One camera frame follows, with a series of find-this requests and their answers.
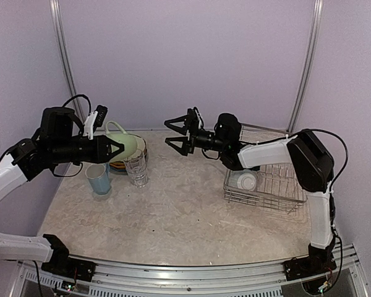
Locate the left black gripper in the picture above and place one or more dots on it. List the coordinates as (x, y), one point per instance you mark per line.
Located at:
(99, 154)

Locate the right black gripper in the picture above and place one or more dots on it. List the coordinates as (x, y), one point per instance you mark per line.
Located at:
(188, 145)

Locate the yellow polka dot plate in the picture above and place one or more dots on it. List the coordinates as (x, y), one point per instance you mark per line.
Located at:
(118, 164)

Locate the blue polka dot plate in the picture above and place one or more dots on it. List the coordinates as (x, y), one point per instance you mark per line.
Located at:
(117, 170)

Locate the light blue cup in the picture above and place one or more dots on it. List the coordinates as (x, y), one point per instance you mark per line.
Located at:
(97, 175)

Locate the pale green cup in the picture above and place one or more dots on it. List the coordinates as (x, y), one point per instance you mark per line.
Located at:
(121, 136)

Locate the beige plate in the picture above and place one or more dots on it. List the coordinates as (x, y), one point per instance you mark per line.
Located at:
(141, 145)

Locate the light green checked bowl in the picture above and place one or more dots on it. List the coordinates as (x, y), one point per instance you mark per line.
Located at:
(245, 180)

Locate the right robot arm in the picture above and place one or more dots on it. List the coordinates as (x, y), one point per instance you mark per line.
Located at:
(312, 162)

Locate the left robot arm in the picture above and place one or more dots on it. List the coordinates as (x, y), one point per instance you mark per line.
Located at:
(61, 138)

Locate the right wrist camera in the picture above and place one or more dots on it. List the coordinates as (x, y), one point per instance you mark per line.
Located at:
(196, 121)

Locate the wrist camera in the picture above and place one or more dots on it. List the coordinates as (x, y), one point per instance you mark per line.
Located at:
(196, 121)
(94, 120)

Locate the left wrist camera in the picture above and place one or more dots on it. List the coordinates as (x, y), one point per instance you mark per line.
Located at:
(94, 120)

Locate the metal wire dish rack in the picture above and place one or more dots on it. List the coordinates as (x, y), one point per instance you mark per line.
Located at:
(276, 190)

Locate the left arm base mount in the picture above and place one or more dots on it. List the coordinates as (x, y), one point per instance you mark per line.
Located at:
(69, 267)

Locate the front aluminium rail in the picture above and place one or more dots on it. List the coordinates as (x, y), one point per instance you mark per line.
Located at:
(124, 279)

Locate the left aluminium frame post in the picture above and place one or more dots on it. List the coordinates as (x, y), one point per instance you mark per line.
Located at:
(61, 42)

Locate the aluminium frame post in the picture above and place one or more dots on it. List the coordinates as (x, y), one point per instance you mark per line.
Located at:
(308, 63)
(61, 42)

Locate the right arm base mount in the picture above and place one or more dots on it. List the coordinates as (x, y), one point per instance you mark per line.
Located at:
(303, 267)

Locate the right aluminium frame post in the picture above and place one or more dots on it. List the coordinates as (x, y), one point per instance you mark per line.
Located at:
(308, 63)

